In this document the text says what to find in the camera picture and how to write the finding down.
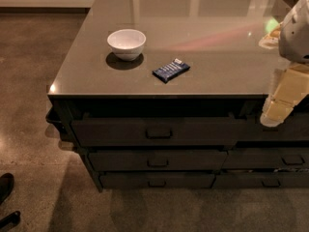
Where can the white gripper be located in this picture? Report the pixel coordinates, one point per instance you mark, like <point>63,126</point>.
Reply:
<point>295,36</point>

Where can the black chair base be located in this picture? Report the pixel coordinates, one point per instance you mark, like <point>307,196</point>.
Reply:
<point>6,188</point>

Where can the blue snack packet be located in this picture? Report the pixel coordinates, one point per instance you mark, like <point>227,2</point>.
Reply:
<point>171,70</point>

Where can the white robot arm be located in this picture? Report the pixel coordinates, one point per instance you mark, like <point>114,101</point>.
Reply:
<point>291,38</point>

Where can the dark drawer cabinet frame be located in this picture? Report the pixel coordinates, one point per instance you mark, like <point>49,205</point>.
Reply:
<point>66,110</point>

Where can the white ceramic bowl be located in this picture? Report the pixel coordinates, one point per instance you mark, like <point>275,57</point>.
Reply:
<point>127,44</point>

